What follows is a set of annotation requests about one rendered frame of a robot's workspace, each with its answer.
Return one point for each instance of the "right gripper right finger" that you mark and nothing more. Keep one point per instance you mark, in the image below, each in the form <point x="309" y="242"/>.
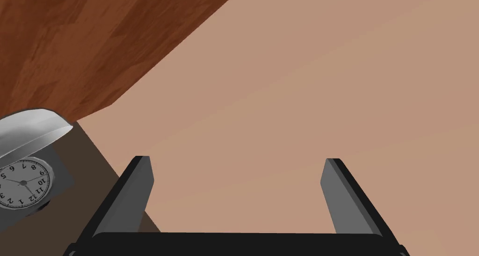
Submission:
<point x="350" y="203"/>

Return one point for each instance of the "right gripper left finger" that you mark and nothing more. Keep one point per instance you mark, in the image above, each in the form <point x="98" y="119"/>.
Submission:
<point x="129" y="200"/>

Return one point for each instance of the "dark brown table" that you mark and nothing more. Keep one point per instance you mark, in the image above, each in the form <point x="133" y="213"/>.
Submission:
<point x="93" y="181"/>

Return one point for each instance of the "round white alarm clock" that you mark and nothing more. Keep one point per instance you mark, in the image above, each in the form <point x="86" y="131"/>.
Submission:
<point x="24" y="185"/>

